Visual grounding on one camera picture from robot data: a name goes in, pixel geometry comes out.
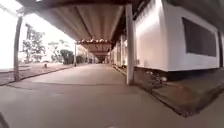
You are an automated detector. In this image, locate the corrugated roof canopy with posts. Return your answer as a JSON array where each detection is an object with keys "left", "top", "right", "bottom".
[{"left": 13, "top": 0, "right": 224, "bottom": 86}]

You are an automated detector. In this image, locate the dark bush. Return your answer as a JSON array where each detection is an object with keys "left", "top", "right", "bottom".
[{"left": 59, "top": 49, "right": 75, "bottom": 65}]

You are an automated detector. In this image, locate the grey concrete walkway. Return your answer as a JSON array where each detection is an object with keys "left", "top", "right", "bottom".
[{"left": 0, "top": 63, "right": 224, "bottom": 128}]

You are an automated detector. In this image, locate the thin sparse tree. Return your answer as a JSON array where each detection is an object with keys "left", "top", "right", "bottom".
[{"left": 48, "top": 39, "right": 68, "bottom": 63}]

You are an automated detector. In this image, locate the white building with dark windows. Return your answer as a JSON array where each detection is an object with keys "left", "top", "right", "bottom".
[{"left": 108, "top": 0, "right": 224, "bottom": 73}]

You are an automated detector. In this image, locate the dirt strip beside building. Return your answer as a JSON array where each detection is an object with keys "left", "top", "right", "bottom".
[{"left": 113, "top": 64, "right": 224, "bottom": 118}]

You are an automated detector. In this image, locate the leafy tree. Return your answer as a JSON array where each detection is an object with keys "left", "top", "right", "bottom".
[{"left": 21, "top": 28, "right": 47, "bottom": 64}]

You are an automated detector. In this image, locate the bare earth strip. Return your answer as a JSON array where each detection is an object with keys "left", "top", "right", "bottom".
[{"left": 0, "top": 62, "right": 75, "bottom": 86}]

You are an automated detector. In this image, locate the pale building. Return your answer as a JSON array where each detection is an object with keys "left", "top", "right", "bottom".
[{"left": 0, "top": 8, "right": 19, "bottom": 71}]

